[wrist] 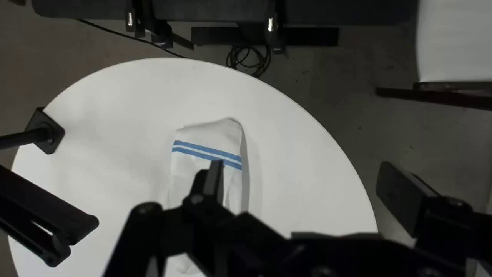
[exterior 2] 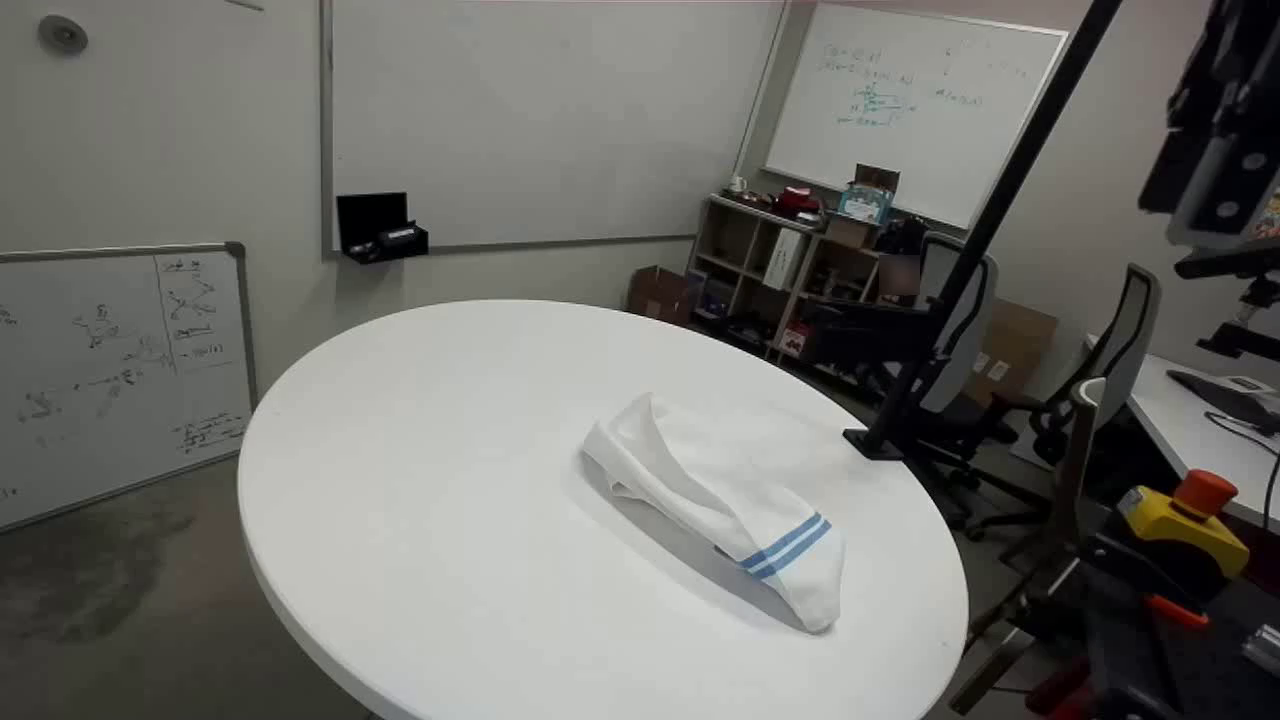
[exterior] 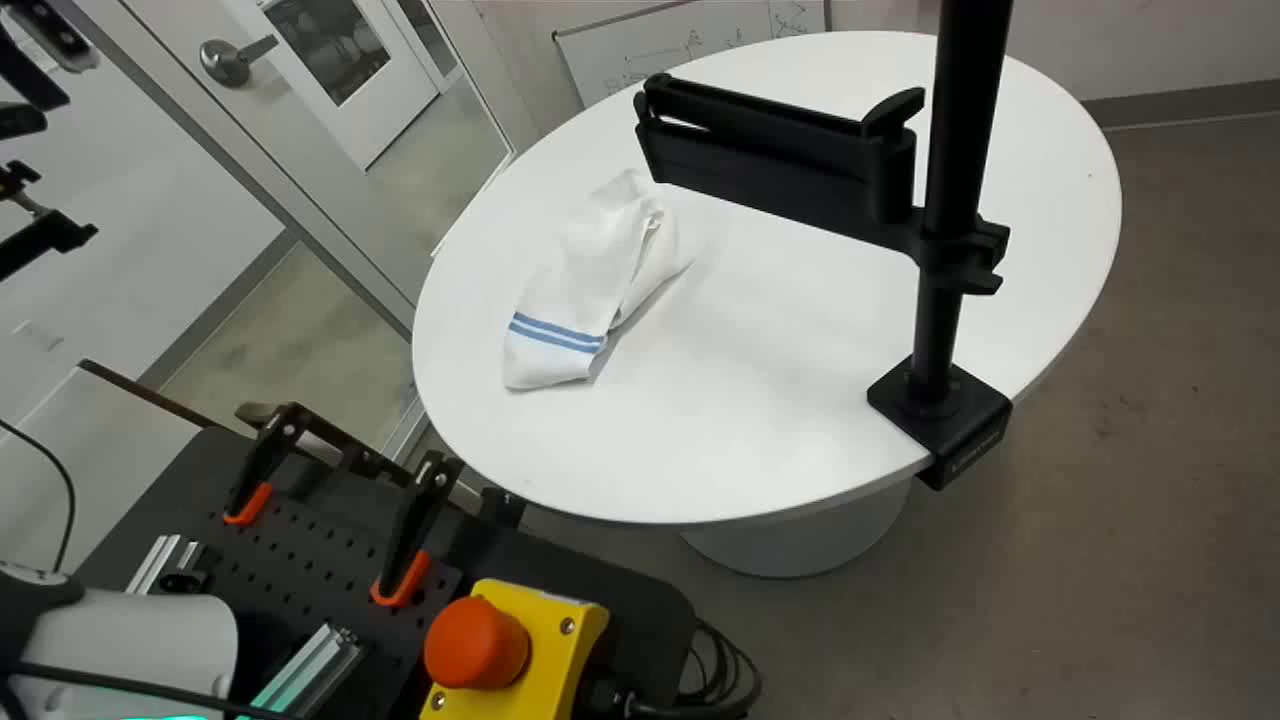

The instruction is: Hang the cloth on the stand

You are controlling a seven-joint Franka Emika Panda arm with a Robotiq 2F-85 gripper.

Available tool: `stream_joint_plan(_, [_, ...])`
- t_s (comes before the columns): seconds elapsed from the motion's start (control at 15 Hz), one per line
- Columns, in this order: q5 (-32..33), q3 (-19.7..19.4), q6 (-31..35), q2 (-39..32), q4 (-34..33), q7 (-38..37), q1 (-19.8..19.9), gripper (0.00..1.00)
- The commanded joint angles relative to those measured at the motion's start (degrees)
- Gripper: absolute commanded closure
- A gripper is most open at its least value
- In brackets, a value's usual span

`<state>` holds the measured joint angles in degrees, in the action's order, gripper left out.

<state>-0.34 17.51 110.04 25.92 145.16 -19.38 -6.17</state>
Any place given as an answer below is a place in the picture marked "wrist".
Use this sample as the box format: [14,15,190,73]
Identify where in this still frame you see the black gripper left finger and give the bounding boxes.
[101,158,292,277]

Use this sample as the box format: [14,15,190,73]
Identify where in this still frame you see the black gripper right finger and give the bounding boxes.
[375,159,492,264]

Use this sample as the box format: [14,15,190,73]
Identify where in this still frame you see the white cloth with blue stripes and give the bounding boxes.
[164,115,254,219]

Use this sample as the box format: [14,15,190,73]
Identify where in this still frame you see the black clamp-on pole stand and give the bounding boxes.
[0,105,100,267]

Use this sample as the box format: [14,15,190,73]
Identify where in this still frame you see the dark brown beam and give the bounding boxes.
[375,81,492,112]

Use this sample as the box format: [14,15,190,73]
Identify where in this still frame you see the white flat board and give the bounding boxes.
[415,0,492,84]

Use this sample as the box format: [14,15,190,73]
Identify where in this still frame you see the black flat bar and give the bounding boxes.
[190,25,341,47]

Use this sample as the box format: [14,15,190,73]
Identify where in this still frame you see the black coiled cable bundle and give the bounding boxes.
[224,42,273,79]

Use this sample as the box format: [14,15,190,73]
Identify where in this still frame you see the thin black cable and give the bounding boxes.
[75,16,187,58]

